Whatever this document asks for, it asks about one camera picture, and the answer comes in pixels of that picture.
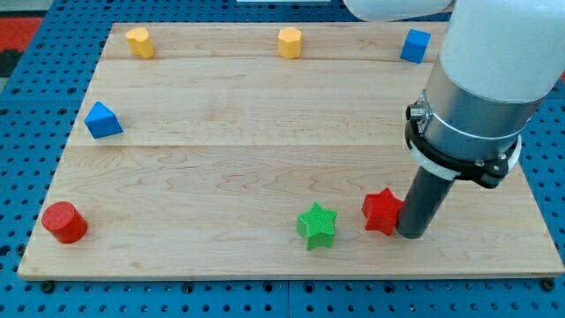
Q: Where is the red cylinder block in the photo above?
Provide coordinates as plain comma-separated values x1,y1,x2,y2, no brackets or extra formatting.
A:
41,201,88,244

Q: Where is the yellow heart block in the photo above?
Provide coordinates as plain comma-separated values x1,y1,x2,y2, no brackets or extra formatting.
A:
124,27,154,59

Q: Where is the light wooden board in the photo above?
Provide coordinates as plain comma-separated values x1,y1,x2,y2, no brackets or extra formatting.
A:
19,22,564,281

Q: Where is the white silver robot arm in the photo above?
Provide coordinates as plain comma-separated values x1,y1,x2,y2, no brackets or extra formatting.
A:
346,0,564,239

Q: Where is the green star block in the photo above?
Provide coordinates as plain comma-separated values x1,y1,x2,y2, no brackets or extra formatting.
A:
297,201,338,250

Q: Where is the blue cube block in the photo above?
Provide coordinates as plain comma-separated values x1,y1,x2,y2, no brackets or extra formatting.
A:
400,29,432,64

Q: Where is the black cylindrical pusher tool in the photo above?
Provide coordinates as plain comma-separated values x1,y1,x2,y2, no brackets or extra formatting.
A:
395,167,455,239

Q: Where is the yellow hexagon block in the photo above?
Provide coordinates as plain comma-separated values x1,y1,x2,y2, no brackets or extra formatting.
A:
277,27,302,59

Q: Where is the blue triangle block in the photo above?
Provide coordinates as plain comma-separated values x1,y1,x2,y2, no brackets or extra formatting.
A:
84,102,123,139

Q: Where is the red star block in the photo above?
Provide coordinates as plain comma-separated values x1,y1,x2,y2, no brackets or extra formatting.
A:
362,187,403,236

